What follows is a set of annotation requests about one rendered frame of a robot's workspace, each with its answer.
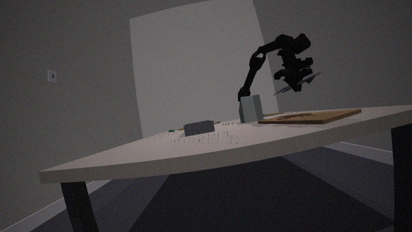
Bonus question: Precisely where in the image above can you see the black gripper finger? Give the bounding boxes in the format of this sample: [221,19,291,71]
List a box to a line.
[296,74,306,92]
[283,75,298,92]

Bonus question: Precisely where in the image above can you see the brown wooden board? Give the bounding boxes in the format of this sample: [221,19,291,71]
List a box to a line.
[258,109,362,124]

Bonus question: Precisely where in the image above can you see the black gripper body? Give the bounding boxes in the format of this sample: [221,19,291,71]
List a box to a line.
[274,56,313,80]

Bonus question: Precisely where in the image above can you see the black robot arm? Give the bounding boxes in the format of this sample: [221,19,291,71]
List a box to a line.
[238,33,313,102]

